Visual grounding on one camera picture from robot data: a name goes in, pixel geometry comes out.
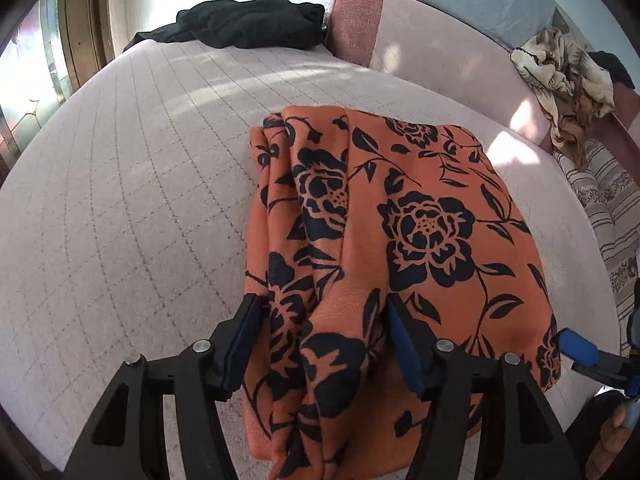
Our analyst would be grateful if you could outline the pink quilted mattress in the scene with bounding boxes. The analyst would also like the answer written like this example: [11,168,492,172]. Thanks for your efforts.
[0,40,621,480]

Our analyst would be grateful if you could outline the striped beige cloth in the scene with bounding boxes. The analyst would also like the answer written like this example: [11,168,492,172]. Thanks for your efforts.
[552,137,640,321]

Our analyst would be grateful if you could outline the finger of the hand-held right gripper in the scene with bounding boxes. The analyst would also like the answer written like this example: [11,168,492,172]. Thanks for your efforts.
[557,327,640,387]

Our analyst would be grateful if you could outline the small dark cloth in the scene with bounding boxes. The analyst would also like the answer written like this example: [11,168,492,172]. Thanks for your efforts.
[589,51,637,92]

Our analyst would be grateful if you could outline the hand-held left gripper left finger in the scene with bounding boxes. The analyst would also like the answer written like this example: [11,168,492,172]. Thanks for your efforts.
[65,292,271,480]

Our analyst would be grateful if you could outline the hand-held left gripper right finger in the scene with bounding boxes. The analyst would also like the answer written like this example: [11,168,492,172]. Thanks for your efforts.
[385,292,583,480]

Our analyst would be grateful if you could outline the brown floral printed cloth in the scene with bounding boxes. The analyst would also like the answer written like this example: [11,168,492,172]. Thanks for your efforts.
[510,27,616,161]

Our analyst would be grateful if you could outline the orange black floral garment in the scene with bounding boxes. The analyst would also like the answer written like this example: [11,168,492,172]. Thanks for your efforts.
[242,105,563,480]

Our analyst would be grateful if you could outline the stained glass window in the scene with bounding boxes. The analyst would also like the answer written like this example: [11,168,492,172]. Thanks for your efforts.
[0,0,76,171]

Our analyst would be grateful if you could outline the person's right hand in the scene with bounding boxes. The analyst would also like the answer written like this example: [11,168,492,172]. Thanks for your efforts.
[595,395,640,466]

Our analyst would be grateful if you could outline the wooden window frame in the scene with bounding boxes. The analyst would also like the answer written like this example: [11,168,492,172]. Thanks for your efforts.
[57,0,113,91]

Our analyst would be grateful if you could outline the pink quilted bolster cushion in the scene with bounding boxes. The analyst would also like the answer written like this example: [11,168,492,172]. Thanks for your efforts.
[325,0,556,151]

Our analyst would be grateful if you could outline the black cloth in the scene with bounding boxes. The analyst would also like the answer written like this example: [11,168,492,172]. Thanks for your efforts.
[122,0,326,52]

